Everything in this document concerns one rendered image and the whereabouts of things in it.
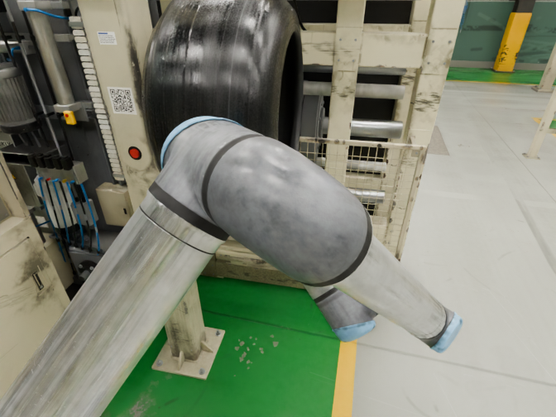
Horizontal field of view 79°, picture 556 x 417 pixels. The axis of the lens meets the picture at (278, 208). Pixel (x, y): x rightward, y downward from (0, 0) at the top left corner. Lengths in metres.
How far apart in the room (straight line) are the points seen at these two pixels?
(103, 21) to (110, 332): 0.82
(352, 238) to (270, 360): 1.46
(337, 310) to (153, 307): 0.46
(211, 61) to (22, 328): 1.01
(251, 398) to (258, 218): 1.41
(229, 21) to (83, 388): 0.69
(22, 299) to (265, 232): 1.09
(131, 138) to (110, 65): 0.21
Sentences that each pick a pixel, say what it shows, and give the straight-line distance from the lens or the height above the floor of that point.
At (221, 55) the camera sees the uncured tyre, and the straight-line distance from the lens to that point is 0.77.
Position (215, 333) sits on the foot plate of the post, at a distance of 1.87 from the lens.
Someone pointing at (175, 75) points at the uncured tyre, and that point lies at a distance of 0.79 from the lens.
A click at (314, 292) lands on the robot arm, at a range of 0.79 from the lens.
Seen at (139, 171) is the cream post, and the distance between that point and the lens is 1.17.
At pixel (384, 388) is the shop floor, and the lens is 1.76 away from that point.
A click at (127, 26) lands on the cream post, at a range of 1.04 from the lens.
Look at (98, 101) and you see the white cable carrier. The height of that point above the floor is 1.21.
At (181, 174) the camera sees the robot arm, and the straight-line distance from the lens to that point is 0.39.
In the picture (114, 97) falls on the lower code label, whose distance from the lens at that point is 1.11.
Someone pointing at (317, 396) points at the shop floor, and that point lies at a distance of 1.69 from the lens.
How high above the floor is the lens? 1.47
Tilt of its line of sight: 32 degrees down
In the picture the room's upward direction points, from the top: straight up
